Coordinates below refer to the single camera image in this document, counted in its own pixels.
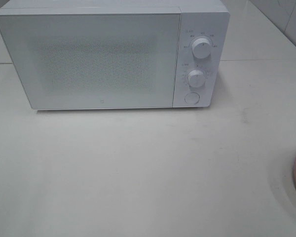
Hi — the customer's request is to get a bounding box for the round white door button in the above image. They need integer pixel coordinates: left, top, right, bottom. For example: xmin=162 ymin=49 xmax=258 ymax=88
xmin=185 ymin=92 xmax=200 ymax=105

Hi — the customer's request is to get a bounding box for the white microwave door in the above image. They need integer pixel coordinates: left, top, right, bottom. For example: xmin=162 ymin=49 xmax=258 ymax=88
xmin=0 ymin=14 xmax=180 ymax=110

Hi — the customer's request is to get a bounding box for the lower white timer knob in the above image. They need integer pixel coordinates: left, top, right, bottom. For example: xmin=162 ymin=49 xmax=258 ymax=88
xmin=187 ymin=70 xmax=206 ymax=88

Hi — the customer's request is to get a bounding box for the upper white control knob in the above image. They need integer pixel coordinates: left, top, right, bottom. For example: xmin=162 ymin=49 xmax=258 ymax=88
xmin=191 ymin=36 xmax=213 ymax=59

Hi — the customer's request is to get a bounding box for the white microwave oven body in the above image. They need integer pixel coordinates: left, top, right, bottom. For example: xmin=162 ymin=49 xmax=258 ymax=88
xmin=0 ymin=0 xmax=230 ymax=109

